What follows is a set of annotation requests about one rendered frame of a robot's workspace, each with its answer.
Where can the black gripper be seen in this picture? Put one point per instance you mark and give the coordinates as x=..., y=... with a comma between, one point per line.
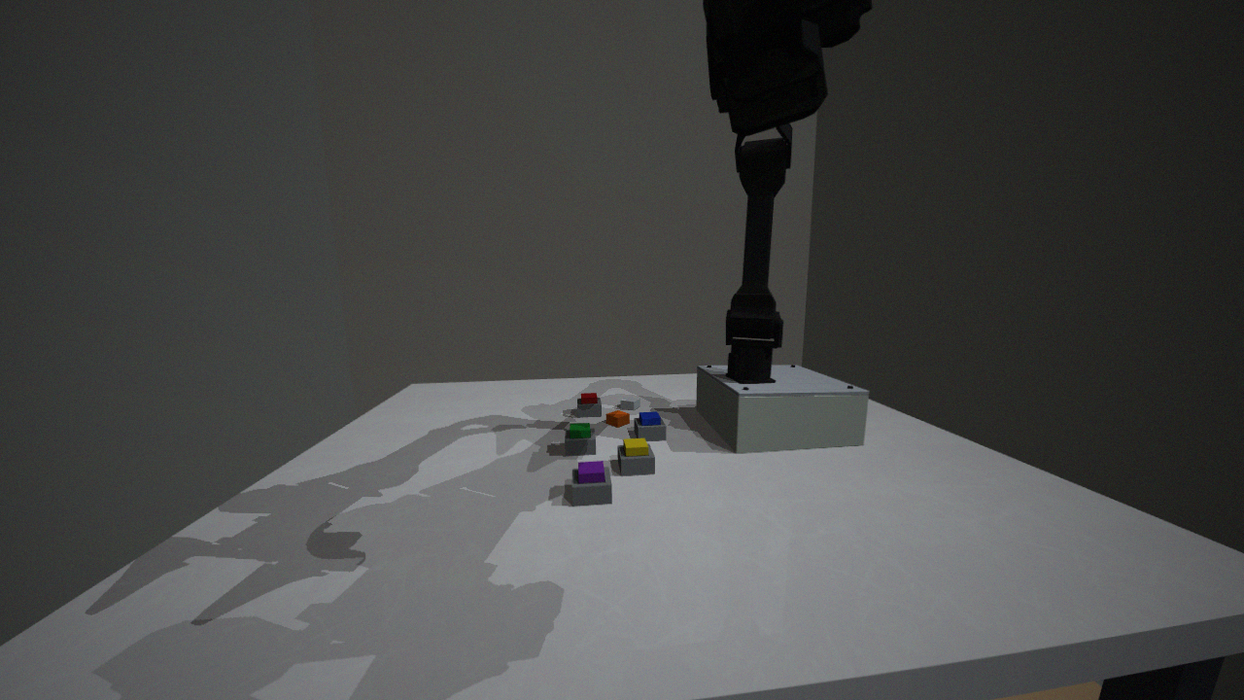
x=773, y=61

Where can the yellow button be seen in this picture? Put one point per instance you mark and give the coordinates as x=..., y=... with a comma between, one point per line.
x=635, y=457

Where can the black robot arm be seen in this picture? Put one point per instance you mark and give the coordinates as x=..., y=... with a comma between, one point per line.
x=762, y=165

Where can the blue button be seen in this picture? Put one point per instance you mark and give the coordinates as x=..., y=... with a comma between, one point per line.
x=650, y=426

